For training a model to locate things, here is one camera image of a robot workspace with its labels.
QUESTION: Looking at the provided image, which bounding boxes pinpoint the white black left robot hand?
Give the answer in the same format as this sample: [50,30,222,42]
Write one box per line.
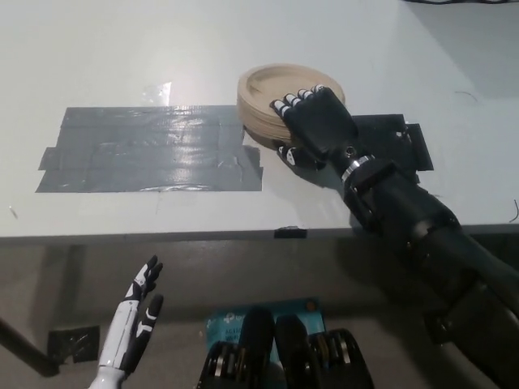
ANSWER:
[97,254,165,373]

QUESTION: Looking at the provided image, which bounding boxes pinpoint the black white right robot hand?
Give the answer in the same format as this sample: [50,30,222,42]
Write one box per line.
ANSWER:
[269,83,361,169]

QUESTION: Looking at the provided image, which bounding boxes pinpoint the beige paper plate stack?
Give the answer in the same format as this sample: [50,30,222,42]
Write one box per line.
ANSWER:
[236,62,346,152]

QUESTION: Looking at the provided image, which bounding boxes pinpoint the black floor tape patch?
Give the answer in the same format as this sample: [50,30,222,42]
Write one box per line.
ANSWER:
[47,326,101,365]

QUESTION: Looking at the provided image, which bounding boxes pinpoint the black tape patch on table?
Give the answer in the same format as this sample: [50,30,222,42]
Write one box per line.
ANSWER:
[350,114,435,184]

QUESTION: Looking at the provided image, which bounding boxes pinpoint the teal router box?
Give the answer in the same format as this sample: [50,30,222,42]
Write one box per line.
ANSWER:
[204,298,326,354]

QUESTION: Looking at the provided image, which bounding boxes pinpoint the black slanted table leg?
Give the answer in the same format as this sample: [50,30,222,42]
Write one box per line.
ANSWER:
[0,315,61,378]

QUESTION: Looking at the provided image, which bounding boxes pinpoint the clear tape piece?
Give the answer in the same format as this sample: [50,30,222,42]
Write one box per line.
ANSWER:
[141,82,174,108]

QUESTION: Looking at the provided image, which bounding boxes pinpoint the grey duct tape patch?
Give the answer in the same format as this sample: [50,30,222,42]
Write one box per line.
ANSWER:
[35,105,264,195]

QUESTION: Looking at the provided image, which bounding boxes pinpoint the black cables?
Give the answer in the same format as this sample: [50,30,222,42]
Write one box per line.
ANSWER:
[399,0,519,6]

